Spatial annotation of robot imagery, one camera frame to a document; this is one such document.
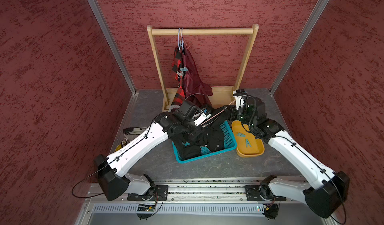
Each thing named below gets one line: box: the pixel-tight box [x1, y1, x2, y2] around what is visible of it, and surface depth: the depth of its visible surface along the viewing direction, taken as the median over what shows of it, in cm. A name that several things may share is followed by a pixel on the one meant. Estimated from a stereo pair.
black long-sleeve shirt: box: [172, 105, 233, 161], surface depth 90 cm
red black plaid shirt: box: [171, 46, 186, 108], surface depth 75 cm
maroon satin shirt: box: [182, 45, 214, 108], surface depth 86 cm
